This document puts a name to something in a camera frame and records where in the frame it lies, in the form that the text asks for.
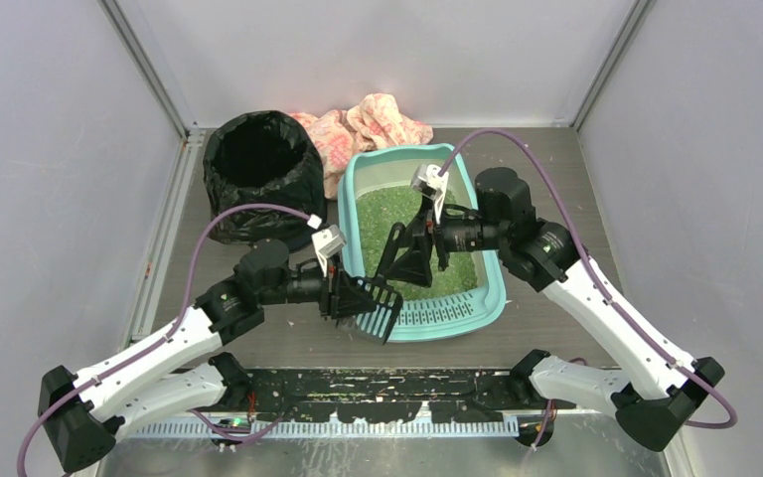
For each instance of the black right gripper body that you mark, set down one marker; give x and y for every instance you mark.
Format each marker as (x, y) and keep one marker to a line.
(434, 240)

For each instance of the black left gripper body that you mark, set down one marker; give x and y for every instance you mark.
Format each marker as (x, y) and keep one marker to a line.
(335, 293)

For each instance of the teal litter box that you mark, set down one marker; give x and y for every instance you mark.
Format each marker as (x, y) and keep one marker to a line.
(469, 295)

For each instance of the bin with black bag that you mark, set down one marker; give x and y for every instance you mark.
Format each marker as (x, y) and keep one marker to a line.
(263, 157)

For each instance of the black litter scoop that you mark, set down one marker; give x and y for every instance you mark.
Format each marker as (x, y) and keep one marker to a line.
(377, 324)

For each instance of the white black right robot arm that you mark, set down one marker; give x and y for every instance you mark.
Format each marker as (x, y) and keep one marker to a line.
(656, 388)

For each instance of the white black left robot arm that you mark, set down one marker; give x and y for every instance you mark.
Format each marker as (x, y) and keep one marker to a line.
(181, 367)

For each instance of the green litter pellets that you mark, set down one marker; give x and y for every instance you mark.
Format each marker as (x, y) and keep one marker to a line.
(377, 211)

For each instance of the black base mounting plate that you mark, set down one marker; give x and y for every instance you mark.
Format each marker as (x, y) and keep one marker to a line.
(382, 395)

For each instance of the pink patterned cloth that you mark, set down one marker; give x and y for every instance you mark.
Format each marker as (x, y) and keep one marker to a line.
(374, 123)

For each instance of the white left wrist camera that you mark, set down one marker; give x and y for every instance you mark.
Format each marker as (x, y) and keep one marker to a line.
(327, 243)

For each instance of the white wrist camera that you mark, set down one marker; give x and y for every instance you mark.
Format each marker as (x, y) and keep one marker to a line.
(430, 182)
(327, 243)

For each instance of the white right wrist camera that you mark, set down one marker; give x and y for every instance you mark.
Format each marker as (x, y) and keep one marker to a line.
(430, 182)

